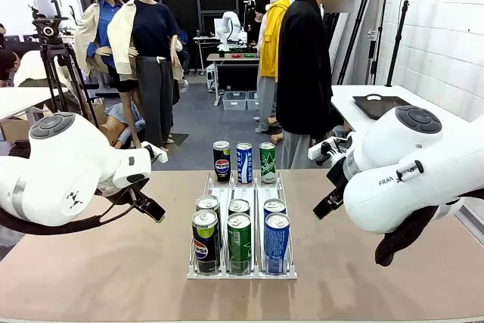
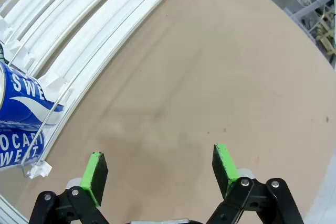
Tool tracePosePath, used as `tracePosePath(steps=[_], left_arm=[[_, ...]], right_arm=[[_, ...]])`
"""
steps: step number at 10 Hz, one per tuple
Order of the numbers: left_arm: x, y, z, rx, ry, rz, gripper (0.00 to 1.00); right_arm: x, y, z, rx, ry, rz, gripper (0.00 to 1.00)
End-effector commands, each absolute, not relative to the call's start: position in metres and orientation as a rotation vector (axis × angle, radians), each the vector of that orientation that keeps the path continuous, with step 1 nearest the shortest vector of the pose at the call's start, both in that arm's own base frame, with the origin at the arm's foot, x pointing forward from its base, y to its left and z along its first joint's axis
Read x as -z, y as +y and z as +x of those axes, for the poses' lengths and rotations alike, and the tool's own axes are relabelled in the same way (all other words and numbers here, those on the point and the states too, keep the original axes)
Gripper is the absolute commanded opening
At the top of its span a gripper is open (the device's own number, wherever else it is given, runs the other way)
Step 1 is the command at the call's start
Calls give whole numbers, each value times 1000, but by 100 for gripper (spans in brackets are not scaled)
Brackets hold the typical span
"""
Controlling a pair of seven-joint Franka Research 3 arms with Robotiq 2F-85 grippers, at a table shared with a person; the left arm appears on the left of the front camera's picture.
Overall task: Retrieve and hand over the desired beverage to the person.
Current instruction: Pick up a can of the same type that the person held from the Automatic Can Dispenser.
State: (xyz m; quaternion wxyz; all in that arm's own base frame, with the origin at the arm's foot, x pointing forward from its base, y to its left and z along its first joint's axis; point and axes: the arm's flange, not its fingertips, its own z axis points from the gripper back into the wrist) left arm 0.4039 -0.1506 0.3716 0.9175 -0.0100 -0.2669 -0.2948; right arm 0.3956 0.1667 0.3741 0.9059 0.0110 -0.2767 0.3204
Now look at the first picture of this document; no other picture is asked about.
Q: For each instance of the mannequin in blue shirt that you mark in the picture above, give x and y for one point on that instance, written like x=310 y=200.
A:
x=102 y=24

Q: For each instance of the grey storage bin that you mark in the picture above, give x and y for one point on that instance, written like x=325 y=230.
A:
x=252 y=100
x=234 y=100

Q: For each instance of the seated person in jeans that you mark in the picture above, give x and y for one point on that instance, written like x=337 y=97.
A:
x=117 y=122

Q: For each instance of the cardboard box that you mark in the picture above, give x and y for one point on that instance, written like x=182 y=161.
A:
x=15 y=130

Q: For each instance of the leaning black stand poles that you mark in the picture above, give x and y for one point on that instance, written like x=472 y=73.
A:
x=357 y=28

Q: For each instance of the mannequin in navy top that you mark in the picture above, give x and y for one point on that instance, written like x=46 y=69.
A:
x=151 y=35

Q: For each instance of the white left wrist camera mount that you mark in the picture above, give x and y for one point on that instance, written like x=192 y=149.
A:
x=155 y=153

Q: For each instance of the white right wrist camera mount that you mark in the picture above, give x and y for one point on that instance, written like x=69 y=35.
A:
x=325 y=149

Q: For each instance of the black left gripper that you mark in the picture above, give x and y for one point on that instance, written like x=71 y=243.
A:
x=130 y=192

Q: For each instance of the thin black pole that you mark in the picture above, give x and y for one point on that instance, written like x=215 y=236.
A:
x=378 y=35

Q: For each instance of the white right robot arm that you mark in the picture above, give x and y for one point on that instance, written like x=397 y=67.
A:
x=416 y=171

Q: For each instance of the short black Pepsi can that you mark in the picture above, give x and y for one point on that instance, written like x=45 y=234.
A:
x=222 y=164

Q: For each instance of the mannequin in yellow hoodie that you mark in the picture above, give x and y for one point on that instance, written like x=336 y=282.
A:
x=270 y=43

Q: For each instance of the clear acrylic can dispenser rack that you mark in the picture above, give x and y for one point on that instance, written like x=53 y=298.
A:
x=242 y=277

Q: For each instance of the upright black light stand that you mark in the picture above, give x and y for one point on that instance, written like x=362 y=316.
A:
x=399 y=43

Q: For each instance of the person in black cardigan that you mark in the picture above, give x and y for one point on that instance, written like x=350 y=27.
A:
x=302 y=73

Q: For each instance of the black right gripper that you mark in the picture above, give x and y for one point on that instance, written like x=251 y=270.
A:
x=338 y=177

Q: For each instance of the background work desk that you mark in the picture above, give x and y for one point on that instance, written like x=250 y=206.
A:
x=234 y=69

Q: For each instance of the tall green soda can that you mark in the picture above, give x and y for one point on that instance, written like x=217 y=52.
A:
x=239 y=205
x=239 y=247

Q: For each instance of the black serving tray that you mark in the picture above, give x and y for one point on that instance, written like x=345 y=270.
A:
x=378 y=107

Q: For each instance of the tall black Pepsi can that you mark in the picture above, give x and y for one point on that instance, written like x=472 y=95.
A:
x=208 y=203
x=205 y=243

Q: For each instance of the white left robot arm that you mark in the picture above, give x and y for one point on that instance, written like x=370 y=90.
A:
x=56 y=171

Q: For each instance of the short green Chilsung can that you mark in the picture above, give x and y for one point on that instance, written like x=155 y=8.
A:
x=267 y=164

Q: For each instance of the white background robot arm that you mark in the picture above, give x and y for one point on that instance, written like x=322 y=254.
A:
x=230 y=28

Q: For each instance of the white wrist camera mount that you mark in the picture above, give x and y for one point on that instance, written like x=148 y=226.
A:
x=325 y=149
x=155 y=153

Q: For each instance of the tall blue Pocari can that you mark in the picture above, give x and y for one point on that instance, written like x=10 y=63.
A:
x=277 y=247
x=274 y=205

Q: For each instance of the dark mannequin floor mat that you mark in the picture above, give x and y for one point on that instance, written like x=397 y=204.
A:
x=177 y=139

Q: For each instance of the short blue-white Pocari can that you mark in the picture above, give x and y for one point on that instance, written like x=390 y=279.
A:
x=244 y=164

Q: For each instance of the black camera tripod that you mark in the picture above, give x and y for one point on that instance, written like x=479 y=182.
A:
x=53 y=50

